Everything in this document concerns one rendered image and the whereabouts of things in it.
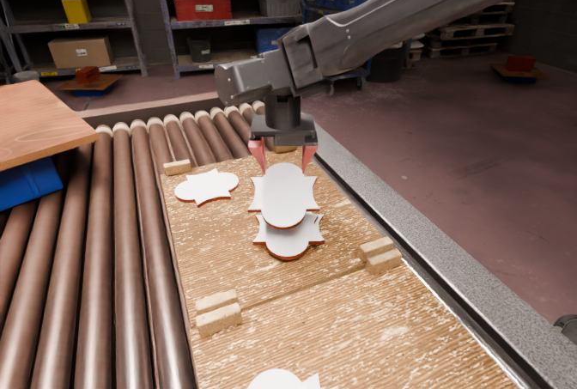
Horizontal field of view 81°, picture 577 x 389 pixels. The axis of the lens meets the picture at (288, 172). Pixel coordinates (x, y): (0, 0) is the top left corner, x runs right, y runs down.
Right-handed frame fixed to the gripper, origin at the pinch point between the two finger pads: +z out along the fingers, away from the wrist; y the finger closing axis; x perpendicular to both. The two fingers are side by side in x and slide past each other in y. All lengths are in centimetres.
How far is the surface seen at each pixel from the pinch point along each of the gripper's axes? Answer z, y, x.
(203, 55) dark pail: 78, -106, 397
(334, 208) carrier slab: 10.7, 9.9, 2.2
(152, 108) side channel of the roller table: 9, -42, 51
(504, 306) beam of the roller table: 13.1, 33.4, -18.9
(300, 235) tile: 8.7, 2.8, -7.6
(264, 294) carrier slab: 10.7, -2.9, -18.0
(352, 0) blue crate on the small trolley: 8, 65, 321
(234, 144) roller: 12.2, -14.0, 32.2
